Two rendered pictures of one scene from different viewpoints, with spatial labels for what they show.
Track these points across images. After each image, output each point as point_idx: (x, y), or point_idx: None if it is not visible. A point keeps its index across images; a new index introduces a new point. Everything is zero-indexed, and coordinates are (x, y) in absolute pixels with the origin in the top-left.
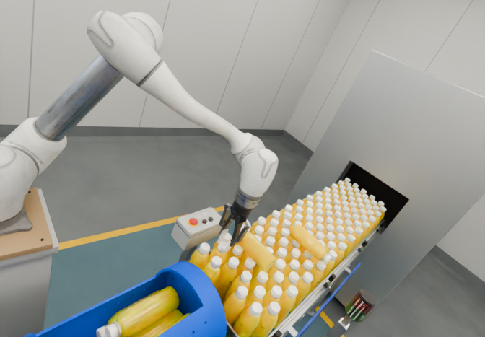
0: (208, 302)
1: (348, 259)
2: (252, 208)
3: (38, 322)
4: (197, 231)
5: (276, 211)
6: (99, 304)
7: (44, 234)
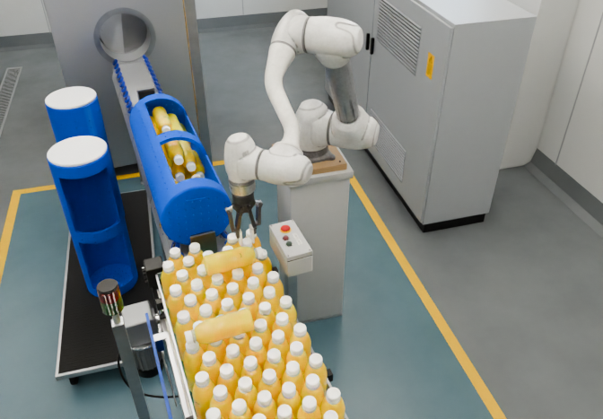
0: (176, 187)
1: None
2: (234, 197)
3: None
4: (273, 231)
5: (302, 327)
6: (214, 173)
7: None
